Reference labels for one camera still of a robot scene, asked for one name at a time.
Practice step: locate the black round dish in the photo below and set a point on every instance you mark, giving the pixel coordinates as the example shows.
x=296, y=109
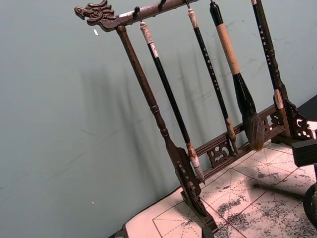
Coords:
x=312, y=203

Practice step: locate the thin black brush gold characters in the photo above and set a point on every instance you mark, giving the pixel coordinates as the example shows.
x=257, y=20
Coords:
x=210, y=74

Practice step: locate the black brush gold characters white ferrule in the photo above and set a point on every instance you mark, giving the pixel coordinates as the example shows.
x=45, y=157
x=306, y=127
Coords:
x=265, y=44

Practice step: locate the plain pale wall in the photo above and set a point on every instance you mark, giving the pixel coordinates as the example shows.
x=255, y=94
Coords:
x=49, y=99

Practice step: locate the white gridded calligraphy practice mat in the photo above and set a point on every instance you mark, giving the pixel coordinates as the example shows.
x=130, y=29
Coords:
x=247, y=210

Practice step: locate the black brush with white ends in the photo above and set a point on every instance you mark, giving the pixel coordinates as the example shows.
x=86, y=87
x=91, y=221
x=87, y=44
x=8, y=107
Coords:
x=168, y=91

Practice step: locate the dark carved wooden brush rack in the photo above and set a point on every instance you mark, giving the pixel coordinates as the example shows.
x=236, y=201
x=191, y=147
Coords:
x=138, y=74

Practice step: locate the black ribbed rectangular block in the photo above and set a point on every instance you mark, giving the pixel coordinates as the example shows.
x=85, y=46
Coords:
x=305, y=152

